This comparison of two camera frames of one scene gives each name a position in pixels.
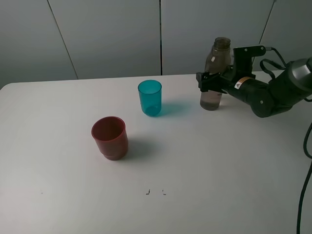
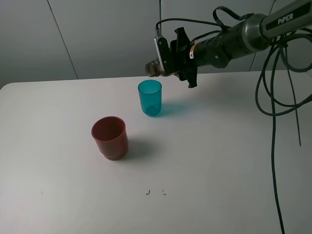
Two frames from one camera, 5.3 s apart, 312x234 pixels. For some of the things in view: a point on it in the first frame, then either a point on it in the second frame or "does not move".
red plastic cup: [111, 135] does not move
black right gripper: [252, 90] to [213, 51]
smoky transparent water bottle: [219, 59] to [153, 68]
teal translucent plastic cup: [150, 92] does not move
